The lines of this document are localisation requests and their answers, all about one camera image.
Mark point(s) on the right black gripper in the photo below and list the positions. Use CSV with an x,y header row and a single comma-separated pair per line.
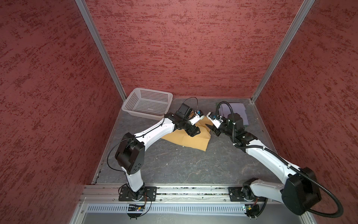
x,y
214,129

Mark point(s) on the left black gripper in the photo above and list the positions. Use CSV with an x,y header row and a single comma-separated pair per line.
x,y
192,131

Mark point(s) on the lavender skirt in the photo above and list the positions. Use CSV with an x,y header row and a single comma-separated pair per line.
x,y
238,108

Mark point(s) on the yellow skirt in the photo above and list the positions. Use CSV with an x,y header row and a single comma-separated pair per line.
x,y
200,141

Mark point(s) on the green skirt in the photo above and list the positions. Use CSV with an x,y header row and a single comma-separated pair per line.
x,y
217,113

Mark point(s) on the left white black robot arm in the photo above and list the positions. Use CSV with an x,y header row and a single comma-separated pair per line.
x,y
130,154

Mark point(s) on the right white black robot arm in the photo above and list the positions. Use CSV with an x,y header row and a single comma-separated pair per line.
x,y
295,190

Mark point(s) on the white plastic laundry basket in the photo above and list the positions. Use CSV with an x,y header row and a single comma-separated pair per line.
x,y
147,103

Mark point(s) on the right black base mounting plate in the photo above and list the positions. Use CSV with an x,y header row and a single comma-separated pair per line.
x,y
236,194

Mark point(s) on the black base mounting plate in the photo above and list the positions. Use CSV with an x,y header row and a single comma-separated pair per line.
x,y
126,194
236,194

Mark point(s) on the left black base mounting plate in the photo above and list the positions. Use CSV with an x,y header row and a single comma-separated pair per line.
x,y
126,194

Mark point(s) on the right small circuit board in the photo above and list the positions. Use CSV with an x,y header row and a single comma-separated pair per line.
x,y
252,211

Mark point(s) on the small circuit board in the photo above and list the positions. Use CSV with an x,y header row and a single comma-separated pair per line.
x,y
136,208
252,211

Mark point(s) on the left small circuit board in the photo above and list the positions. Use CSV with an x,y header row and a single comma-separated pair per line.
x,y
136,208

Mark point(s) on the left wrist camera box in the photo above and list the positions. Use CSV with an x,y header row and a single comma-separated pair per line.
x,y
199,115

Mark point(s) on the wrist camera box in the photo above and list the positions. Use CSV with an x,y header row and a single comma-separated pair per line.
x,y
199,115
216,121

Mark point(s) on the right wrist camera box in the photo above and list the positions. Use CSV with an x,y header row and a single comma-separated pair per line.
x,y
216,121

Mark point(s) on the aluminium front rail frame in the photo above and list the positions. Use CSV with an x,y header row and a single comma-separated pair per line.
x,y
177,204

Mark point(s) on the right aluminium corner post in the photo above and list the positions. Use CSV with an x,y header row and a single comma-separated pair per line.
x,y
290,34

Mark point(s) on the aluminium corner post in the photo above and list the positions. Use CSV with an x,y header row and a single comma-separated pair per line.
x,y
83,8
290,34

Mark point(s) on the left aluminium corner post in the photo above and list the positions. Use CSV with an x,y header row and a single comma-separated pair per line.
x,y
83,8

